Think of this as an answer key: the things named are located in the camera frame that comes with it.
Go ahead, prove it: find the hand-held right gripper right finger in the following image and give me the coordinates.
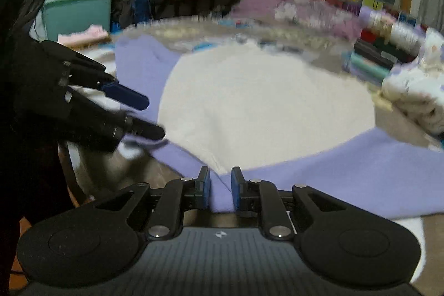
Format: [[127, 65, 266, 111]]
[[231, 166, 351, 242]]

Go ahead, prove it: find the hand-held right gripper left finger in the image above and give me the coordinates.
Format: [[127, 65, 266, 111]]
[[94, 166, 211, 242]]

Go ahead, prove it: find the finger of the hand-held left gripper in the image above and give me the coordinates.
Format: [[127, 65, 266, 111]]
[[42, 41, 150, 111], [62, 88, 165, 151]]

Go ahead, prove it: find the cream and lavender sequin sweatshirt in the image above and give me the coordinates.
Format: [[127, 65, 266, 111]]
[[114, 36, 444, 218]]

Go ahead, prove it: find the dark clothes heap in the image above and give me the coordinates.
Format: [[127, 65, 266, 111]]
[[111, 0, 139, 31]]

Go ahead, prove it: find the person's left hand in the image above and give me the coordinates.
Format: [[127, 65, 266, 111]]
[[7, 0, 52, 43]]

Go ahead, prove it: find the cartoon printed brown blanket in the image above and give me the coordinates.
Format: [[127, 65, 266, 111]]
[[57, 17, 444, 296]]

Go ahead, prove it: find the pink cloth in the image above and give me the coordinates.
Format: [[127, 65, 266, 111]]
[[57, 25, 109, 47]]

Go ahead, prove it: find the blue bag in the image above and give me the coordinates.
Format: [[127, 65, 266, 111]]
[[133, 0, 154, 24]]

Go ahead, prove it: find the teal plastic bin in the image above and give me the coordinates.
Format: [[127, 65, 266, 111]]
[[43, 0, 115, 40]]

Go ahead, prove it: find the person's maroon clothing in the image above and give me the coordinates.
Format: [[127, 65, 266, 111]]
[[0, 140, 82, 286]]

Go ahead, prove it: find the dark side desk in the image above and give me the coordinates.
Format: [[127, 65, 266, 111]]
[[142, 0, 243, 22]]

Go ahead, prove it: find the purple floral quilt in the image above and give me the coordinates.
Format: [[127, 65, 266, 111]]
[[232, 0, 365, 40]]

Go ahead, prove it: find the folded mint green garment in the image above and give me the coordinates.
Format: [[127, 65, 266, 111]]
[[349, 51, 391, 82]]

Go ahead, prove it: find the folded black striped garment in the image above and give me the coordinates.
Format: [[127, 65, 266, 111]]
[[354, 41, 396, 69]]

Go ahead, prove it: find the white floral fleece garment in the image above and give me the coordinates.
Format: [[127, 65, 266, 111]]
[[382, 27, 444, 135]]

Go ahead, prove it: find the folded red green sweater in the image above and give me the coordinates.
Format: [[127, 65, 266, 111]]
[[359, 29, 417, 64]]

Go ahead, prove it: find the rolled lavender flower garment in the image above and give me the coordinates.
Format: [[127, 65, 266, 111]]
[[359, 6, 425, 54]]

